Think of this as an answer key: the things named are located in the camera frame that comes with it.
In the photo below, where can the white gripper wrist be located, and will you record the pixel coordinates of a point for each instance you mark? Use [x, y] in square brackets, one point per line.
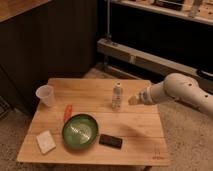
[144, 95]

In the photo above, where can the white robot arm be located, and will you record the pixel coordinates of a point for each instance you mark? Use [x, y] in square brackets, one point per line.
[179, 87]

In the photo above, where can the translucent plastic cup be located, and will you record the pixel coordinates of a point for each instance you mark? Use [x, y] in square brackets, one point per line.
[46, 95]

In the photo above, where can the dark wooden cabinet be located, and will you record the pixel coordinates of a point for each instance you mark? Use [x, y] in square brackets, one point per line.
[57, 39]

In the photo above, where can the long wooden bench beam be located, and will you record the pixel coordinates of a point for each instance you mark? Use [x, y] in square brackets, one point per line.
[150, 62]

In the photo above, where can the wooden low table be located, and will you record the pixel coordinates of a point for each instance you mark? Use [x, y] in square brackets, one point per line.
[139, 126]

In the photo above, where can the black rectangular phone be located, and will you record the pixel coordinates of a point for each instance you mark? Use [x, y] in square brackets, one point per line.
[110, 141]

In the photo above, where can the green bowl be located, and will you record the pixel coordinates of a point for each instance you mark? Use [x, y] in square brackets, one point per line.
[80, 132]

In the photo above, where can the orange carrot toy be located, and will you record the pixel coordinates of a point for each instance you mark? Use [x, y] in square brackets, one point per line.
[68, 112]

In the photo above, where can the white sponge block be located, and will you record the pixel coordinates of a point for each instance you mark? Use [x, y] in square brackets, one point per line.
[45, 142]

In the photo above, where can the upper wooden shelf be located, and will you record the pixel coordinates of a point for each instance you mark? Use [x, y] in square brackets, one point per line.
[200, 11]

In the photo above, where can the clear plastic water bottle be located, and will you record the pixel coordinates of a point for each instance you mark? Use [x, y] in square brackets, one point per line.
[117, 96]

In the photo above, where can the metal vertical pole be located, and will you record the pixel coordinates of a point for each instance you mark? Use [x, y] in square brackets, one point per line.
[108, 32]

